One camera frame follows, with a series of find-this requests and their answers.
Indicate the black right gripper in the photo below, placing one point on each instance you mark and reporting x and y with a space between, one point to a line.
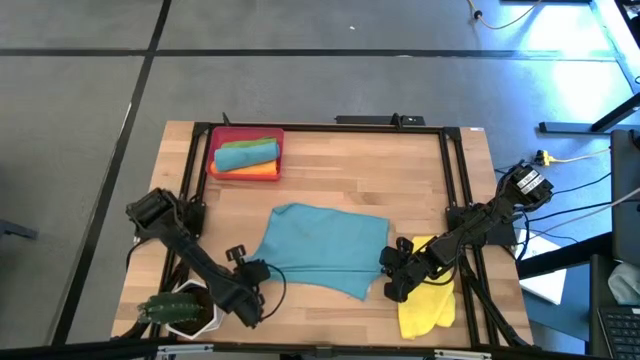
425 265

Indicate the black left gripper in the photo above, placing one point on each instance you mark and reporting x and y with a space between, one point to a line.
235 290

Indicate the yellow microfiber towel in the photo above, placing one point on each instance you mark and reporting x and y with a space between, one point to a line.
425 310

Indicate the teal microfiber towel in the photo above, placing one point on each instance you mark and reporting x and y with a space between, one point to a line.
247 156
325 245

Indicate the orange microfiber towel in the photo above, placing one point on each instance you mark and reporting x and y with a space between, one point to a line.
250 171

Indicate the green microfiber towel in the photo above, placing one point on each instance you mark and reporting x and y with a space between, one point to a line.
250 142

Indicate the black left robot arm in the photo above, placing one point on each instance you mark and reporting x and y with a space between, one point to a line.
180 240

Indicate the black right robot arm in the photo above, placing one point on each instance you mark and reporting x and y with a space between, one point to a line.
480 225

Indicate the pink plastic basket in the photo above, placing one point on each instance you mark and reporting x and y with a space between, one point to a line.
215 135

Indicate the white hexagonal plant pot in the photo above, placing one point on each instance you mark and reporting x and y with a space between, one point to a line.
215 310

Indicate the green cactus plant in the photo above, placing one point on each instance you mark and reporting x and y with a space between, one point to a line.
170 307

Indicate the white paper sheet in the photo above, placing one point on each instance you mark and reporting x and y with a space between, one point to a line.
545 287

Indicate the black power strip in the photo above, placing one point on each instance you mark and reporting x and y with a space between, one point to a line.
370 120

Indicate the black desk leg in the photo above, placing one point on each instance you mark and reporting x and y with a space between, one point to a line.
565 127

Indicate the grey cloth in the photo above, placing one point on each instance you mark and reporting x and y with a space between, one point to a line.
627 282

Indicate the black laptop keyboard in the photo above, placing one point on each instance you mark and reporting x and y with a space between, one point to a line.
622 332

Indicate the dark metal furniture leg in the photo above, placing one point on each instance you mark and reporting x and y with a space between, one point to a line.
15 230

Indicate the dark desk top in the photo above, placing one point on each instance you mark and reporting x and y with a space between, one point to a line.
627 200

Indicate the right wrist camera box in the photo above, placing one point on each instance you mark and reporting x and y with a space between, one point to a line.
389 259

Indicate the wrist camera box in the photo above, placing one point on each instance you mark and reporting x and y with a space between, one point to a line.
256 272
389 259

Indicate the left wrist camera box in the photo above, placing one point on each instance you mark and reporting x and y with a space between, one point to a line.
256 272

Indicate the silver metal bracket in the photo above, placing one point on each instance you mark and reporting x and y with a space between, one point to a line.
462 354
185 349

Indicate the black table edge rail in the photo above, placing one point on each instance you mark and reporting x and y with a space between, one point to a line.
192 165
325 129
452 170
300 350

